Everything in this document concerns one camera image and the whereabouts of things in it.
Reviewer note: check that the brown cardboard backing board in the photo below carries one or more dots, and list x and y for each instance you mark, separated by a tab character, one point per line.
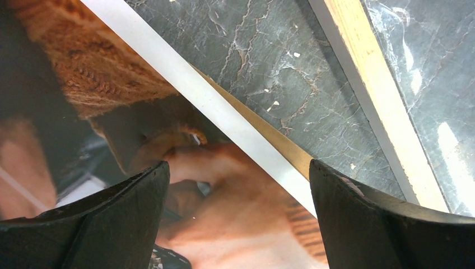
295	155

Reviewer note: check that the light wooden picture frame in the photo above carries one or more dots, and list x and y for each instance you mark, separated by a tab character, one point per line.
349	32

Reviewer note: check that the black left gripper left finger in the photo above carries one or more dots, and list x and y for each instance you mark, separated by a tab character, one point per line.
112	228

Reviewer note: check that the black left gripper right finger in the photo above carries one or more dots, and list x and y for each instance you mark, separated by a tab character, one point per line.
363	227

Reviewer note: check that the printed photo with white border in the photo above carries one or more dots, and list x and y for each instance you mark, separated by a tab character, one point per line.
81	111

